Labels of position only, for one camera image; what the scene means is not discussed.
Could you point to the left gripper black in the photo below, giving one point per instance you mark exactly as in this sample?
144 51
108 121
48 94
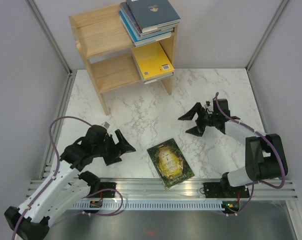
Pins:
123 145

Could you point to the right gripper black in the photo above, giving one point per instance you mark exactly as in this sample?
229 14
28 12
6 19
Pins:
199 130

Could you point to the green Alice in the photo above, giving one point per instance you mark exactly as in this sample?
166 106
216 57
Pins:
170 163

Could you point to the pale green thin file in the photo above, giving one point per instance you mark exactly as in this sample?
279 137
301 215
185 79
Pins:
172 73

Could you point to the black book white lettering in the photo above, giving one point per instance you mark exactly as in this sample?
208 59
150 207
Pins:
156 79

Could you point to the yellow book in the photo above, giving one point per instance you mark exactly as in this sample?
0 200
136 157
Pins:
151 60

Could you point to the bright blue book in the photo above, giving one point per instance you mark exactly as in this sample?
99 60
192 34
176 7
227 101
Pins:
148 40

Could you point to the light blue book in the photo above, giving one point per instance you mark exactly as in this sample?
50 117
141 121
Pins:
142 40

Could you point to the navy blue crest book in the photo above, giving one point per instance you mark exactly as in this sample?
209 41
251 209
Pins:
151 15

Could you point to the dark purple galaxy book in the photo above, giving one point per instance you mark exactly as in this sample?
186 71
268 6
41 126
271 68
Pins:
124 9

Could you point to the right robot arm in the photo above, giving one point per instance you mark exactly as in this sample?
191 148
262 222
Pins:
264 160

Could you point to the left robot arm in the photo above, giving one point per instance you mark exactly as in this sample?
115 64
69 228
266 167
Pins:
67 183

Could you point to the wooden two-tier shelf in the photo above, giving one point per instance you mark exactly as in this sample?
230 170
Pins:
105 49

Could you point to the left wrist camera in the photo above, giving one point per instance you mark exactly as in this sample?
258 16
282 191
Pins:
106 125

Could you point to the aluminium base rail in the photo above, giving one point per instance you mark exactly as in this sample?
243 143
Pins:
153 189

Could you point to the white slotted cable duct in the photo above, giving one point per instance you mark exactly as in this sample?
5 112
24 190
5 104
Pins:
150 205

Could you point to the right aluminium frame post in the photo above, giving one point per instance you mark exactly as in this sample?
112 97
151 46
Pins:
274 20

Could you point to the aluminium frame post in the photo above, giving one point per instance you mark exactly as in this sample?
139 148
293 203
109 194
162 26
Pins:
274 20
48 34

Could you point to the left aluminium frame post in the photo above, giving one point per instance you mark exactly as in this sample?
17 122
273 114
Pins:
48 34

